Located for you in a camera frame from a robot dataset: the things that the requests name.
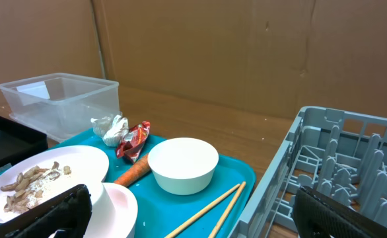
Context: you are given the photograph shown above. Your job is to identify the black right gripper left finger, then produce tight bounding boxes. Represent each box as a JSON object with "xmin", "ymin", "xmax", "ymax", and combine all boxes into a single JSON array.
[{"xmin": 0, "ymin": 184, "xmax": 92, "ymax": 238}]

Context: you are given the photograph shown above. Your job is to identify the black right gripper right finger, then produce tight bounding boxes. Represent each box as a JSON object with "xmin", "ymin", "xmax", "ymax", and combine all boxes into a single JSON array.
[{"xmin": 292, "ymin": 186, "xmax": 387, "ymax": 238}]

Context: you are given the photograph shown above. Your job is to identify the white plastic cup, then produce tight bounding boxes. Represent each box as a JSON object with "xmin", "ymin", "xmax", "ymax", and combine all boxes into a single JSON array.
[{"xmin": 84, "ymin": 182, "xmax": 138, "ymax": 238}]

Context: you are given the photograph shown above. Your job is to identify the pink plate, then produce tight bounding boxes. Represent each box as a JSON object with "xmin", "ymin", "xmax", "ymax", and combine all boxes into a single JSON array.
[{"xmin": 0, "ymin": 145, "xmax": 109, "ymax": 223}]

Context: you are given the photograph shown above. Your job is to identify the peanut and rice scraps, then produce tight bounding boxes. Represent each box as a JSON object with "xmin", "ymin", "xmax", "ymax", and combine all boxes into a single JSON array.
[{"xmin": 0, "ymin": 161, "xmax": 72, "ymax": 214}]

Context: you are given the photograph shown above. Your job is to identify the orange carrot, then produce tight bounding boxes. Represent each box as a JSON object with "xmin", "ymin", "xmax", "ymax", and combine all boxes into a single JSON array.
[{"xmin": 114, "ymin": 154, "xmax": 151, "ymax": 187}]

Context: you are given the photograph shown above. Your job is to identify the wooden chopstick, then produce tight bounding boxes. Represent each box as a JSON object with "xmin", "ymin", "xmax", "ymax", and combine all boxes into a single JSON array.
[
  {"xmin": 209, "ymin": 181, "xmax": 246, "ymax": 238},
  {"xmin": 165, "ymin": 184, "xmax": 240, "ymax": 238}
]

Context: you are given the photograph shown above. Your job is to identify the red snack wrapper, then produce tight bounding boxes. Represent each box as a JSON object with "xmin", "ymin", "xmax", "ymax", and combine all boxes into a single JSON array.
[{"xmin": 116, "ymin": 121, "xmax": 151, "ymax": 164}]

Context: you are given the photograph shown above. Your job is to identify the white tissue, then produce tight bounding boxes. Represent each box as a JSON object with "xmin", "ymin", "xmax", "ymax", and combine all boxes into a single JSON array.
[{"xmin": 90, "ymin": 115, "xmax": 129, "ymax": 147}]

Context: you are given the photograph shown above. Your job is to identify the white bowl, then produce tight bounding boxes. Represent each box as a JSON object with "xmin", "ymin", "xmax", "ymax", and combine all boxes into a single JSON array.
[{"xmin": 148, "ymin": 138, "xmax": 219, "ymax": 196}]

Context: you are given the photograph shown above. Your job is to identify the grey dishwasher rack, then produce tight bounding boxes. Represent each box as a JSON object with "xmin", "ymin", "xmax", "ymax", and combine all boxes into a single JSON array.
[{"xmin": 230, "ymin": 106, "xmax": 387, "ymax": 237}]

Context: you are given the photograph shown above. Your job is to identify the teal serving tray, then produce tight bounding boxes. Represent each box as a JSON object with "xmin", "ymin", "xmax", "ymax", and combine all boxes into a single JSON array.
[{"xmin": 53, "ymin": 130, "xmax": 256, "ymax": 237}]

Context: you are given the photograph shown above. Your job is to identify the black plastic bin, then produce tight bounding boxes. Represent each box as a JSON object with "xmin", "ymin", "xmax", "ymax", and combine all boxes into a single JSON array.
[{"xmin": 0, "ymin": 116, "xmax": 48, "ymax": 172}]

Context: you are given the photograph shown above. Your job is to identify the clear plastic bin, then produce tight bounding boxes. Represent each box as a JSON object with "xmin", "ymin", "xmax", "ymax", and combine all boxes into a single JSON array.
[{"xmin": 0, "ymin": 73, "xmax": 120, "ymax": 142}]

